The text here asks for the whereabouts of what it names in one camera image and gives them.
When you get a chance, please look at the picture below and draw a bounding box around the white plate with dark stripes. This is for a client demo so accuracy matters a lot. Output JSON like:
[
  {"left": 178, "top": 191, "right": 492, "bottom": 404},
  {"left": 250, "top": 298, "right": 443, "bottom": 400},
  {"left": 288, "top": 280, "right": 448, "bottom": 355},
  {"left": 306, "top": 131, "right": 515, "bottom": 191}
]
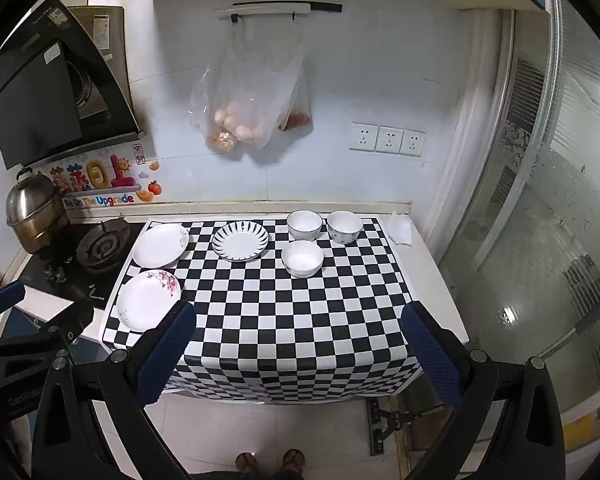
[{"left": 211, "top": 220, "right": 271, "bottom": 263}]

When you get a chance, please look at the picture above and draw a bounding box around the black white checkered mat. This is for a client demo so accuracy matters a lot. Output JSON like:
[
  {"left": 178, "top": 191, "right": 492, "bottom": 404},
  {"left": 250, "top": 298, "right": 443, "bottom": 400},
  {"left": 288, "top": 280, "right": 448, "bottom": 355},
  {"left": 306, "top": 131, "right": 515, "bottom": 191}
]
[{"left": 97, "top": 216, "right": 427, "bottom": 406}]

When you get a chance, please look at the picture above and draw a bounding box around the person's foot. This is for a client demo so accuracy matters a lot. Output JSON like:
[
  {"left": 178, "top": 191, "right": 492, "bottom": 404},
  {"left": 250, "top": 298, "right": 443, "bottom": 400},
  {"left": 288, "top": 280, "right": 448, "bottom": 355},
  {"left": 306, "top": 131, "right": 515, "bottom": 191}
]
[
  {"left": 282, "top": 449, "right": 307, "bottom": 475},
  {"left": 235, "top": 452, "right": 260, "bottom": 476}
]

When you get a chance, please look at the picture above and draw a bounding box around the white plate with blue rim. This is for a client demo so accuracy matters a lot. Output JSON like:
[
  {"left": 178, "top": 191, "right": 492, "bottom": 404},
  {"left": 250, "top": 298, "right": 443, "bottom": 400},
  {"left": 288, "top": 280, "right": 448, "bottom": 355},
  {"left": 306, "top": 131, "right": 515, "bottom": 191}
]
[{"left": 326, "top": 211, "right": 363, "bottom": 246}]

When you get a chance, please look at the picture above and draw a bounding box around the black gas stove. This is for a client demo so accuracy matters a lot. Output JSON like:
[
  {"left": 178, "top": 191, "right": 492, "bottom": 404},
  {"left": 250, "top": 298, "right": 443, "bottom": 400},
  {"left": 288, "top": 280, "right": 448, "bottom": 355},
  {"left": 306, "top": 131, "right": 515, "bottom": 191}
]
[{"left": 17, "top": 217, "right": 148, "bottom": 312}]

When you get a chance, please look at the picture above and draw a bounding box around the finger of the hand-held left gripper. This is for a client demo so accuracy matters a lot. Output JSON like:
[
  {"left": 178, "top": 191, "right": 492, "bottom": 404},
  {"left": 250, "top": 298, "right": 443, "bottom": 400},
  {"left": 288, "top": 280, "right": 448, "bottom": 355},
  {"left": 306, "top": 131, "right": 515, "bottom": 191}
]
[
  {"left": 0, "top": 300, "right": 96, "bottom": 357},
  {"left": 0, "top": 281, "right": 27, "bottom": 320}
]

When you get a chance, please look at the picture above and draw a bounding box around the colourful wall sticker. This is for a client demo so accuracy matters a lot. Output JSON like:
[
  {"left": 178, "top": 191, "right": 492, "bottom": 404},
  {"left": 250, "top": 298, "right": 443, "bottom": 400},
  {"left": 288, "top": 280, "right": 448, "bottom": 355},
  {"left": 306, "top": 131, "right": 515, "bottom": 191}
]
[{"left": 37, "top": 144, "right": 164, "bottom": 209}]

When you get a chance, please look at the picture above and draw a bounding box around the white wall hook rail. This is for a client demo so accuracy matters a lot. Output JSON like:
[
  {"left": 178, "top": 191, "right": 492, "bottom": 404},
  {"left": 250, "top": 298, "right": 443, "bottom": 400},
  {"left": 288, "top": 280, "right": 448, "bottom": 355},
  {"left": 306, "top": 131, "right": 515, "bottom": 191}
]
[{"left": 215, "top": 2, "right": 343, "bottom": 24}]

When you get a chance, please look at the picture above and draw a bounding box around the sliding glass door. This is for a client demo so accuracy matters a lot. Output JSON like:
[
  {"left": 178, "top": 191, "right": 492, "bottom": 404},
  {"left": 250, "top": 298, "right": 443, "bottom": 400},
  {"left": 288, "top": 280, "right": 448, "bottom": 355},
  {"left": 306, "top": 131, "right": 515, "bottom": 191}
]
[{"left": 440, "top": 0, "right": 600, "bottom": 413}]

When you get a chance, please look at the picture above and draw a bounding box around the metal rod with black grip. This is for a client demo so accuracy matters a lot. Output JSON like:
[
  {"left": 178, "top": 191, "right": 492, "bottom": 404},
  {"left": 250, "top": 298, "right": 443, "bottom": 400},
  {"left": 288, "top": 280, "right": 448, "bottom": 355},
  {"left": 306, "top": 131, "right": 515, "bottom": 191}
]
[{"left": 525, "top": 294, "right": 600, "bottom": 361}]

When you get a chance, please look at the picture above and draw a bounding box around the white wall socket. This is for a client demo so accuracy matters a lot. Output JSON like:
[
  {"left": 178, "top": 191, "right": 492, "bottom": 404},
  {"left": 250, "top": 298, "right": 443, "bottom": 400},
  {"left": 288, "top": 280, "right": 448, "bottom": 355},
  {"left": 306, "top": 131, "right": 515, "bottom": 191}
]
[
  {"left": 376, "top": 125, "right": 404, "bottom": 154},
  {"left": 400, "top": 129, "right": 426, "bottom": 156},
  {"left": 349, "top": 121, "right": 379, "bottom": 152}
]

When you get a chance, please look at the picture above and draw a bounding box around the plain white bowl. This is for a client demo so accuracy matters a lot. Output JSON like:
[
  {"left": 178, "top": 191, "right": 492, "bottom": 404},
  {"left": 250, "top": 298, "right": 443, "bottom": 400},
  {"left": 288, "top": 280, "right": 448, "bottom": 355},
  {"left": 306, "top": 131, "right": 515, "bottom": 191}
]
[{"left": 281, "top": 240, "right": 325, "bottom": 279}]

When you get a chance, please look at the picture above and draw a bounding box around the white plate with small print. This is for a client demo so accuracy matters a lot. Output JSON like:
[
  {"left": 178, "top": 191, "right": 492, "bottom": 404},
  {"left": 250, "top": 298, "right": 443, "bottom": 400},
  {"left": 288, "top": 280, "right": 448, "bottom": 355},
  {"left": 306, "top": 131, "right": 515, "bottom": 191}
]
[{"left": 131, "top": 223, "right": 190, "bottom": 269}]

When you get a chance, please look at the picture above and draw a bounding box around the white plate with pink flowers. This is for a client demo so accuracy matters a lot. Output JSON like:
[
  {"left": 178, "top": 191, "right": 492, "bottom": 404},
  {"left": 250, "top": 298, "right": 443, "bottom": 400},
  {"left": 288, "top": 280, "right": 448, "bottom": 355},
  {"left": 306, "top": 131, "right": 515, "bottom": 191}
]
[{"left": 116, "top": 269, "right": 182, "bottom": 334}]

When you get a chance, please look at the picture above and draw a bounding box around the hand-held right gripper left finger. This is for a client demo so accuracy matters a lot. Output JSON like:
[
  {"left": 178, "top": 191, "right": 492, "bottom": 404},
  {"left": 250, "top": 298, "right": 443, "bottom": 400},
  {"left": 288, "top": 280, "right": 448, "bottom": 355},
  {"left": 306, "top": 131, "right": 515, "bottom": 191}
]
[{"left": 32, "top": 300, "right": 198, "bottom": 480}]

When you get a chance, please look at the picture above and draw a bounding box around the clear plastic bag of eggs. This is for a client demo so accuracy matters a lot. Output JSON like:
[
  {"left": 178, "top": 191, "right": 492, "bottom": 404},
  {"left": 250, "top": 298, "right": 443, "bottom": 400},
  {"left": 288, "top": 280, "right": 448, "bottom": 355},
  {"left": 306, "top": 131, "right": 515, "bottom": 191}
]
[{"left": 211, "top": 22, "right": 307, "bottom": 150}]

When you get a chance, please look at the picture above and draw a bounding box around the steel steamer pot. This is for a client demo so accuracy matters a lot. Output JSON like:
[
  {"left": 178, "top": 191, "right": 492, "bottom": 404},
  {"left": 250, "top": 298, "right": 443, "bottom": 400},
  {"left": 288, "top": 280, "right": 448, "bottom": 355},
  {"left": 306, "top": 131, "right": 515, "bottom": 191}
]
[{"left": 5, "top": 167, "right": 70, "bottom": 255}]

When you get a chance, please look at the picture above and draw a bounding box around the white bowl with dark rim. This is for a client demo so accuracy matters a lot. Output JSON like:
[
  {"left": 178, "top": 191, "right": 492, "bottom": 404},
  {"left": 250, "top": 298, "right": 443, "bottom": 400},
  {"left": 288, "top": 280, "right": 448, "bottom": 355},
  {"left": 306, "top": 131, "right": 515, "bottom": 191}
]
[{"left": 286, "top": 210, "right": 324, "bottom": 242}]

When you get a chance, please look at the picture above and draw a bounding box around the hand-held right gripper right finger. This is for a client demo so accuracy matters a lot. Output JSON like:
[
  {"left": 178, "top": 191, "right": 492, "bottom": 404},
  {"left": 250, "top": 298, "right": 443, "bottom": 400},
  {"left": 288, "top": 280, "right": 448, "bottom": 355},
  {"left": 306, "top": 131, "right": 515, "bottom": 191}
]
[{"left": 401, "top": 302, "right": 567, "bottom": 480}]

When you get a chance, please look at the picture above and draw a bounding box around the black range hood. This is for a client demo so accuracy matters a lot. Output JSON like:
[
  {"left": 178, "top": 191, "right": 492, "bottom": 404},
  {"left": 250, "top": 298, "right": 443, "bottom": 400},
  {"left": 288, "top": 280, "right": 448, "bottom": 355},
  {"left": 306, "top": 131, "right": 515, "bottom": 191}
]
[{"left": 0, "top": 0, "right": 147, "bottom": 172}]

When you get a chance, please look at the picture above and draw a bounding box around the small clear plastic bag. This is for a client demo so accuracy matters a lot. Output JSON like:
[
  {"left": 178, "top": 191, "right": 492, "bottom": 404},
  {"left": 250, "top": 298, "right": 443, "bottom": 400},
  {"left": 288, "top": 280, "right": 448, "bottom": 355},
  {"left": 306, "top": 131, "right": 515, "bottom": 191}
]
[{"left": 189, "top": 67, "right": 242, "bottom": 154}]

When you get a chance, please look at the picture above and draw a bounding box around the person's right foot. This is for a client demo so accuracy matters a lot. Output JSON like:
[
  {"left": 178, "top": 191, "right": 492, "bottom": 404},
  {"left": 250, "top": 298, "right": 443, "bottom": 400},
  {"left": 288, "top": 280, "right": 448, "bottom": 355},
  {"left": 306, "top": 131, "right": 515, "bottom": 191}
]
[{"left": 282, "top": 449, "right": 307, "bottom": 475}]

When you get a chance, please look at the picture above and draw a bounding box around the person's left foot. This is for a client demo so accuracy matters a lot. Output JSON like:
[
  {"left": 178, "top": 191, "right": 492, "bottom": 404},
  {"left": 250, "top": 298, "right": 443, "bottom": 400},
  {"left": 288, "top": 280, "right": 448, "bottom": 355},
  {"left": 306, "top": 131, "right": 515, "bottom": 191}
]
[{"left": 235, "top": 452, "right": 260, "bottom": 476}]

